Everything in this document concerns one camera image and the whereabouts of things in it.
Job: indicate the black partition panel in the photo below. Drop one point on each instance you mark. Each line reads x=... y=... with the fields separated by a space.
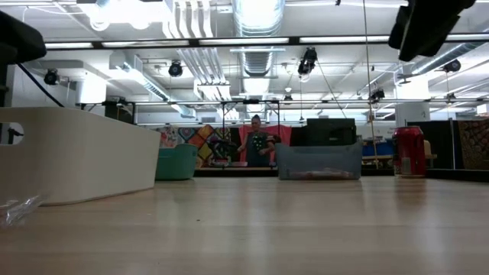
x=441 y=145

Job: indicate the green plastic bin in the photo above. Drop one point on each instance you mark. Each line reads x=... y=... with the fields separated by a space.
x=175 y=164

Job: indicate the white ceiling pipe bundle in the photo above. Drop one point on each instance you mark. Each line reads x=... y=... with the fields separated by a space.
x=206 y=57

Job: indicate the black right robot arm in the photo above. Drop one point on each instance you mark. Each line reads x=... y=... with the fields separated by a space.
x=424 y=26

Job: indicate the white plastic bin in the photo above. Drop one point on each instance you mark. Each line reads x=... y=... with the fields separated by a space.
x=76 y=153

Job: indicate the white light bar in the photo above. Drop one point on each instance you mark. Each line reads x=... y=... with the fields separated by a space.
x=68 y=45
x=344 y=39
x=145 y=44
x=244 y=40
x=468 y=37

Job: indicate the red hanging cloth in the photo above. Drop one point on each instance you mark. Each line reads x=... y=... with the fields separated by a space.
x=282 y=133

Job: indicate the clear plastic wrapper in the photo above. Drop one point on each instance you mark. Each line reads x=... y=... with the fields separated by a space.
x=19 y=210

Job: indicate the dark patterned hanging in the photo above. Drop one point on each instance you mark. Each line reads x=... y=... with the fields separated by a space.
x=473 y=145

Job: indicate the colourful patchwork quilt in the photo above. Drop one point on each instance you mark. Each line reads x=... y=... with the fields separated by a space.
x=198 y=139

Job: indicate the black ceiling spotlight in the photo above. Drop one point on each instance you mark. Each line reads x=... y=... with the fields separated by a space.
x=51 y=77
x=452 y=65
x=175 y=69
x=307 y=61

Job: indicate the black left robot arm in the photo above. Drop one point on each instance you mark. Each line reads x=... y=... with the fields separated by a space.
x=19 y=42

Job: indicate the blue storage bin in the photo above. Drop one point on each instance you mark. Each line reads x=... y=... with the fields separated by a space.
x=382 y=148

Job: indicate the black equipment case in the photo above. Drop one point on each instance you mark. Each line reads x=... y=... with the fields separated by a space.
x=328 y=131

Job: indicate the black aluminium rig frame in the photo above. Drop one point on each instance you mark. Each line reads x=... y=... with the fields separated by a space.
x=193 y=43

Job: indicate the grey translucent plastic bin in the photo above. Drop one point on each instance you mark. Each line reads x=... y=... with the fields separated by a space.
x=319 y=162

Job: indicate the white column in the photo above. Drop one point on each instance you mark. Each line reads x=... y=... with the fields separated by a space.
x=412 y=114

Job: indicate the silver ventilation duct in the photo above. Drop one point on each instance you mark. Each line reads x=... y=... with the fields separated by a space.
x=258 y=30
x=443 y=59

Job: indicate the person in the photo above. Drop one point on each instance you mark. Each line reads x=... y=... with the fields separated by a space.
x=258 y=143

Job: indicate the red soda can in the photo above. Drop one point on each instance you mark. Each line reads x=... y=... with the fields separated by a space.
x=409 y=153

